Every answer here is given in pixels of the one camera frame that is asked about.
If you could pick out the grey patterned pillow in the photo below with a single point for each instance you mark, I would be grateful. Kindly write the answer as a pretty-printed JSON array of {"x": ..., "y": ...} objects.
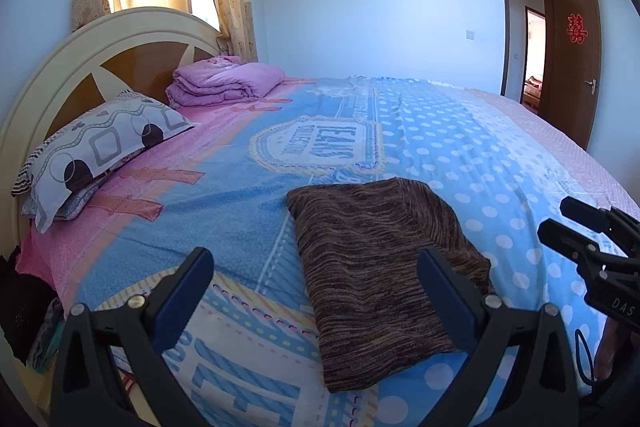
[{"x": 95, "y": 147}]

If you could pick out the person's right hand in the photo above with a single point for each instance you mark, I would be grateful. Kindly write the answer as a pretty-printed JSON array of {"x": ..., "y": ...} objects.
[{"x": 612, "y": 347}]

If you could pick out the brown wooden door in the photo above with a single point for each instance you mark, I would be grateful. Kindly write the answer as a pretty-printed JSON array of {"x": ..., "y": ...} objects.
[{"x": 572, "y": 72}]

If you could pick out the dark clothes pile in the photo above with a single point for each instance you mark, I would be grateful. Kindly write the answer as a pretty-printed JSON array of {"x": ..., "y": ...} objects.
[{"x": 20, "y": 302}]

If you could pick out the brown knit sweater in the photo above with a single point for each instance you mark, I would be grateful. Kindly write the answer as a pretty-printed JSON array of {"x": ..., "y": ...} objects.
[{"x": 370, "y": 257}]

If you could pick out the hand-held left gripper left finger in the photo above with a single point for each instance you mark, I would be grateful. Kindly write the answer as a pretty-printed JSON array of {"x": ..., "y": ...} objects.
[{"x": 182, "y": 297}]

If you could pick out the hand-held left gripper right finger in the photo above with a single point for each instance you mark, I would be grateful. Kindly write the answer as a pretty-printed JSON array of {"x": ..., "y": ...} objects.
[{"x": 447, "y": 302}]

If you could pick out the folded pink blanket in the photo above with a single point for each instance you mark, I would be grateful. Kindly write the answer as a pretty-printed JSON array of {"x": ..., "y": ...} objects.
[{"x": 220, "y": 82}]

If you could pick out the bed with blue sheet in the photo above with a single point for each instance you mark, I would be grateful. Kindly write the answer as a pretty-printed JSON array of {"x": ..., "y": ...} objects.
[{"x": 225, "y": 217}]

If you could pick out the sofa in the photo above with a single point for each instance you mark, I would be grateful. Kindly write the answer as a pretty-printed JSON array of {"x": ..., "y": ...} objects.
[{"x": 531, "y": 92}]

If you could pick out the red paper door decoration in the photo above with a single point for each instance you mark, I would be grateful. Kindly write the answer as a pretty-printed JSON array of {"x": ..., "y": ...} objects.
[{"x": 576, "y": 28}]

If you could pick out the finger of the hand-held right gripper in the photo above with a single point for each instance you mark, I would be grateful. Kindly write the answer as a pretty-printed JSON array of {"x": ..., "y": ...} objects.
[
  {"x": 570, "y": 239},
  {"x": 590, "y": 212}
]

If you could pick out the cream and wood headboard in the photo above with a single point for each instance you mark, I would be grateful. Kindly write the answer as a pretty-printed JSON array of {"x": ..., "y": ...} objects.
[{"x": 75, "y": 52}]

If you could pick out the brown door frame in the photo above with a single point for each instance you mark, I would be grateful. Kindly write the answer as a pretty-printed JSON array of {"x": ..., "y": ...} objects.
[{"x": 506, "y": 27}]

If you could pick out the white wall switch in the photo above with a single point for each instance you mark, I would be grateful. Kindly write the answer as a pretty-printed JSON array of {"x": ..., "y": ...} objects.
[{"x": 471, "y": 34}]

